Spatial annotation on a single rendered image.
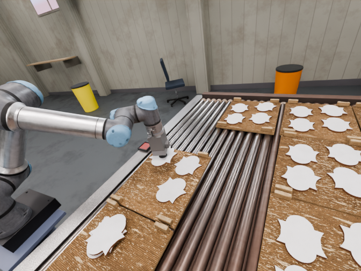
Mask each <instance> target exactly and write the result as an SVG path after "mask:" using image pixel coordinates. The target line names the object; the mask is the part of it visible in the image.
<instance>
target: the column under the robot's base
mask: <svg viewBox="0 0 361 271"><path fill-rule="evenodd" d="M66 214H67V213H66V212H65V211H62V210H60V209H57V210H56V211H55V212H54V213H53V214H52V215H51V216H50V217H49V218H48V219H47V220H46V221H45V222H44V223H43V224H42V225H41V226H40V227H39V228H38V229H37V230H36V231H35V232H34V233H33V234H32V235H31V236H30V237H29V238H28V239H27V240H26V241H25V242H24V243H23V244H22V245H21V246H20V247H19V248H18V249H17V250H16V251H15V252H14V253H12V252H10V251H9V250H7V249H6V248H4V247H3V246H1V245H0V269H1V270H2V271H13V270H14V269H15V268H16V267H17V266H18V265H19V264H20V263H21V262H22V261H23V260H24V259H25V258H26V257H27V256H28V255H30V254H31V253H32V252H33V251H34V250H35V249H36V248H37V247H38V246H39V245H40V244H41V243H42V242H43V241H44V240H45V239H46V238H47V237H48V236H49V235H50V234H52V233H53V232H54V231H55V230H56V227H55V225H56V224H57V223H58V222H59V221H60V220H61V219H62V218H63V217H64V216H65V215H66Z"/></svg>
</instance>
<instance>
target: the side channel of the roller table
mask: <svg viewBox="0 0 361 271"><path fill-rule="evenodd" d="M204 97H205V98H207V99H208V98H211V99H213V98H216V99H219V98H221V99H222V100H223V99H225V98H226V99H228V100H229V99H233V100H234V97H239V98H241V99H244V100H245V101H247V100H248V99H250V100H251V101H253V100H258V101H261V100H264V101H265V102H267V101H270V99H279V103H281V102H282V101H286V102H288V99H298V102H302V103H306V102H310V103H311V104H314V103H316V102H318V103H320V104H323V103H328V104H329V105H332V104H333V103H337V102H338V101H340V102H350V106H351V105H353V104H356V103H357V102H360V103H361V96H344V95H303V94H261V93H240V92H204V93H203V94H202V98H204Z"/></svg>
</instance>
